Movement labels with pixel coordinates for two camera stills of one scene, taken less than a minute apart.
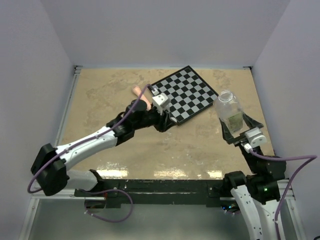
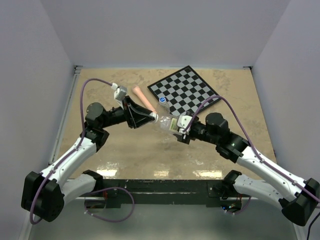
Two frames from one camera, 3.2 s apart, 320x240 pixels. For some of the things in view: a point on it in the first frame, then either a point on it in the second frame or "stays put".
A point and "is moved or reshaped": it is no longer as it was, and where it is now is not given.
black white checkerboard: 190,95 stays put
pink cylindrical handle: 137,90 stays put
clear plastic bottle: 227,108 is moved or reshaped
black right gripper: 228,136 to 184,138
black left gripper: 165,122 to 131,111
